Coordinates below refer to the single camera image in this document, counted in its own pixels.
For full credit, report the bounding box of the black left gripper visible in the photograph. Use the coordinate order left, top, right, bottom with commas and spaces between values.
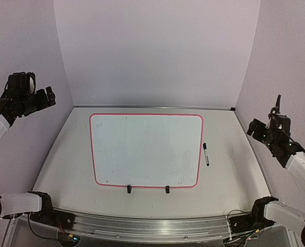
19, 85, 56, 116

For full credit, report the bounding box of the white marker pen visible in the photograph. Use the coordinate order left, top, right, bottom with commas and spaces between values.
202, 143, 210, 166

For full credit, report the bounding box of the pink framed whiteboard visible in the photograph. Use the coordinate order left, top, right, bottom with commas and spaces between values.
89, 113, 204, 188

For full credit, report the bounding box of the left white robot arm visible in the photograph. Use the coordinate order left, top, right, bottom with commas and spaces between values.
0, 72, 57, 224

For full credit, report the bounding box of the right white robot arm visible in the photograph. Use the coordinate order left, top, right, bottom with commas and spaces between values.
247, 95, 305, 246

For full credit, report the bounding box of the left black board clip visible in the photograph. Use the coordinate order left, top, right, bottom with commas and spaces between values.
127, 185, 132, 194

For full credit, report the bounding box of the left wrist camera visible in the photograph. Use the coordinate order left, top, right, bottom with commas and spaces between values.
26, 72, 37, 94

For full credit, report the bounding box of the right base black cable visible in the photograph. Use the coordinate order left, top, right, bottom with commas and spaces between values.
226, 209, 266, 242

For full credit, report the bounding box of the base black cable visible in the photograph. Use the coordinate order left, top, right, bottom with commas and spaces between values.
27, 215, 77, 242
226, 209, 266, 242

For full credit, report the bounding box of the left base black cable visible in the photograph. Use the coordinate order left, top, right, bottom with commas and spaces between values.
27, 215, 77, 242

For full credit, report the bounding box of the aluminium front rail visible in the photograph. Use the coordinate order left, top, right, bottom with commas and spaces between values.
12, 208, 294, 244

